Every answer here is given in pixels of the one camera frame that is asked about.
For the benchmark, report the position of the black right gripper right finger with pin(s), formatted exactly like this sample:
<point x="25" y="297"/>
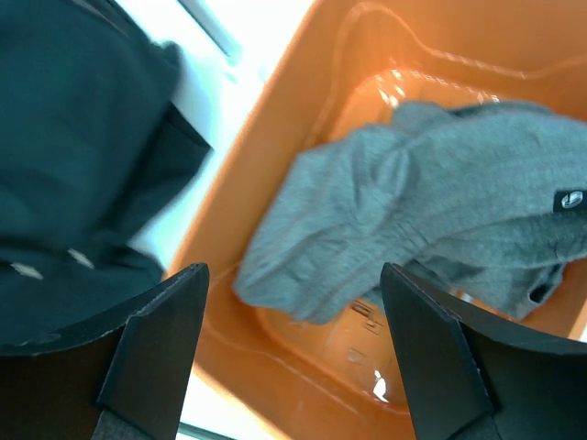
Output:
<point x="470" y="374"/>

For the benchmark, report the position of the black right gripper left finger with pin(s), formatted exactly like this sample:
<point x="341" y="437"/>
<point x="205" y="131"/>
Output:
<point x="121" y="374"/>

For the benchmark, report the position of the dark green shorts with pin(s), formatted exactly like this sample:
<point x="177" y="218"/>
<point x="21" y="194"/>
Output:
<point x="92" y="148"/>

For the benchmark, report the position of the grey shorts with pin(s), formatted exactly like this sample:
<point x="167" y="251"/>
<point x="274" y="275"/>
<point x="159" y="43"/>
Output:
<point x="489" y="199"/>

